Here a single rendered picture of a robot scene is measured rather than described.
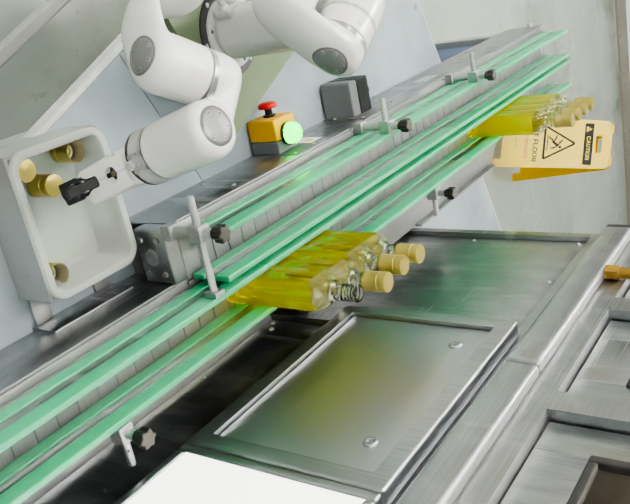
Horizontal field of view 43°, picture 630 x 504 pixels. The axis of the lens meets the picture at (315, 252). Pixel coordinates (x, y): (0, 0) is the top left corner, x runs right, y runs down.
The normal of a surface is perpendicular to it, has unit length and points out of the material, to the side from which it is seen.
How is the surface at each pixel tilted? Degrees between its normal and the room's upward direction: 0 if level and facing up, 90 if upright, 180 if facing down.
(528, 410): 90
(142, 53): 90
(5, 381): 90
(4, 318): 0
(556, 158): 75
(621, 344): 90
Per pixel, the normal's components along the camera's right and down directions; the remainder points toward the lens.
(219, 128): 0.73, -0.19
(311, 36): -0.22, 0.72
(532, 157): -0.36, -0.15
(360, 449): -0.19, -0.92
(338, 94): -0.55, 0.39
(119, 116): 0.81, 0.04
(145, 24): -0.52, -0.25
